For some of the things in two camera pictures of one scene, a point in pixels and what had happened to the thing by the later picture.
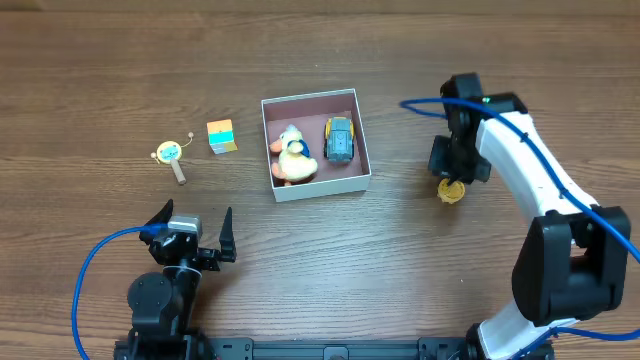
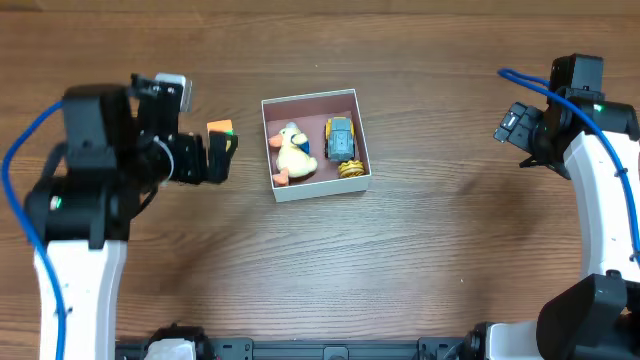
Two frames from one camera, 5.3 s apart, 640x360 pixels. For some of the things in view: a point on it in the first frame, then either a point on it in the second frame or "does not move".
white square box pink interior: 308,112 does not move
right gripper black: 458,170 → 542,148
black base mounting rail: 421,348 does not move
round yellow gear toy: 450,193 → 351,168
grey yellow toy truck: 339,139 does not move
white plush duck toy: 295,162 does not move
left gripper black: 198,254 → 189,158
